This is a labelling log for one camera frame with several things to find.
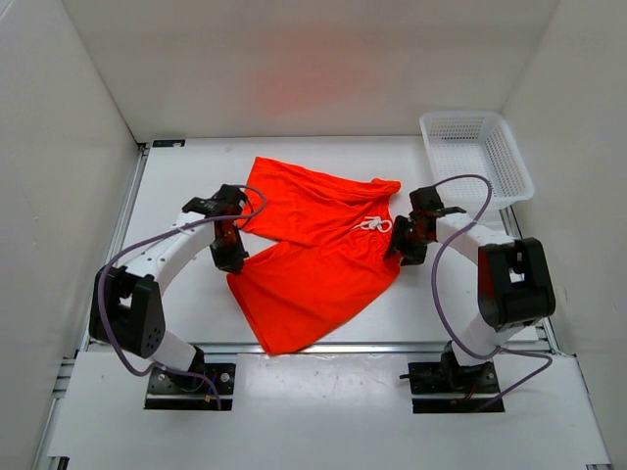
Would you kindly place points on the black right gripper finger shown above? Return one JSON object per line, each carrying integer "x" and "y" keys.
{"x": 394, "y": 250}
{"x": 412, "y": 259}

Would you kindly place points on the aluminium right frame rail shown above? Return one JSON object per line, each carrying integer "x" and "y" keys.
{"x": 530, "y": 300}

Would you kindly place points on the white plastic mesh basket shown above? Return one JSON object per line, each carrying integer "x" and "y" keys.
{"x": 475, "y": 143}

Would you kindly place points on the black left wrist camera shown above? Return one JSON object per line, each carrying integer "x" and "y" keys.
{"x": 227, "y": 200}

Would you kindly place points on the aluminium table edge rail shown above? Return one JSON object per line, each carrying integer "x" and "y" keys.
{"x": 330, "y": 348}

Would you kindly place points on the white shorts drawstring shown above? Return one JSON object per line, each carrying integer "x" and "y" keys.
{"x": 375, "y": 223}

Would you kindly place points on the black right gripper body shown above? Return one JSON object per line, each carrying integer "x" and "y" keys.
{"x": 407, "y": 232}

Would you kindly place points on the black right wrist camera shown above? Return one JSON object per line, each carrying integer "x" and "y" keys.
{"x": 426, "y": 203}

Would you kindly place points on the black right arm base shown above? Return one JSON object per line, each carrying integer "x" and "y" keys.
{"x": 445, "y": 387}

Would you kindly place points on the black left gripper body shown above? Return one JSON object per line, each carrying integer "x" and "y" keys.
{"x": 225, "y": 249}

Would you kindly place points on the aluminium frame rail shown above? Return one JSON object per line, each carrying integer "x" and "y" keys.
{"x": 530, "y": 300}
{"x": 41, "y": 459}

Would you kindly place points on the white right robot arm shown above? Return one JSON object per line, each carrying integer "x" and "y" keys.
{"x": 488, "y": 250}

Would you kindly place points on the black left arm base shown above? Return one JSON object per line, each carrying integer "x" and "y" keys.
{"x": 210, "y": 387}

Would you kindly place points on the black corner label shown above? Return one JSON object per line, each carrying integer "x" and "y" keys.
{"x": 168, "y": 143}

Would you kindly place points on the orange mesh shorts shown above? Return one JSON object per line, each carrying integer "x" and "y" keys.
{"x": 319, "y": 273}

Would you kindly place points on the aluminium left frame rail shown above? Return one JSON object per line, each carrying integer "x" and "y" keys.
{"x": 41, "y": 459}

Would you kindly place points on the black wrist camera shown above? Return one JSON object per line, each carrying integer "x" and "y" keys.
{"x": 426, "y": 203}
{"x": 227, "y": 200}

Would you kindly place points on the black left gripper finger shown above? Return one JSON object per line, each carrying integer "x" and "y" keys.
{"x": 238, "y": 265}
{"x": 225, "y": 267}

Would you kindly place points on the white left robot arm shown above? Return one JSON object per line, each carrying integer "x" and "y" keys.
{"x": 127, "y": 308}

